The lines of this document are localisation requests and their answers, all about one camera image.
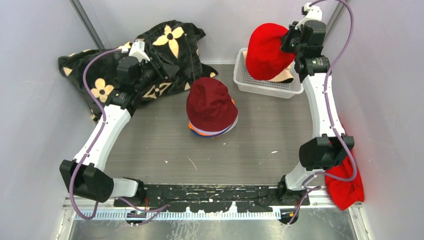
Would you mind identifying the black blanket with cream flowers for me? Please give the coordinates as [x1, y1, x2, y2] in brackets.
[57, 20, 218, 122]

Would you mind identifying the blue bucket hat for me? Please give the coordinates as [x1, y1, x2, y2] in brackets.
[191, 129, 227, 138]

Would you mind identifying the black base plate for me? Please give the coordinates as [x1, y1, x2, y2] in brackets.
[114, 183, 310, 213]

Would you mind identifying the red cloth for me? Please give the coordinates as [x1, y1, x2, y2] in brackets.
[324, 156, 365, 211]

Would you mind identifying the white plastic basket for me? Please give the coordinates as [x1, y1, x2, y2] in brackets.
[233, 47, 304, 99]

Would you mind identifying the red bucket hat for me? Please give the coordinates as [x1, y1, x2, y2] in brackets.
[244, 22, 295, 84]

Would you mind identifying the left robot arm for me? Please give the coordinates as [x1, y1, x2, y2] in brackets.
[59, 51, 180, 207]

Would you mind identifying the lilac bucket hat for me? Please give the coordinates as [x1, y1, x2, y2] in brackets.
[188, 121, 232, 135]

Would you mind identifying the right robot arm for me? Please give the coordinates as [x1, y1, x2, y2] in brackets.
[276, 20, 355, 206]

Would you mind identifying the beige bucket hat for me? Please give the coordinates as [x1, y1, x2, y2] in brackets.
[242, 50, 294, 83]

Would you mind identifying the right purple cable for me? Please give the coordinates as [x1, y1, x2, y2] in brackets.
[308, 0, 358, 226]

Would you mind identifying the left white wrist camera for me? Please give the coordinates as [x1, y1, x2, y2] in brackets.
[118, 38, 151, 63]

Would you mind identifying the maroon bucket hat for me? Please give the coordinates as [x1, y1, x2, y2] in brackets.
[186, 77, 239, 135]

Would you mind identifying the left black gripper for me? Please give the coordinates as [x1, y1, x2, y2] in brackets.
[134, 52, 179, 93]

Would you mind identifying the orange bucket hat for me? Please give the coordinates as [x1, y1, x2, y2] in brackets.
[186, 96, 238, 138]

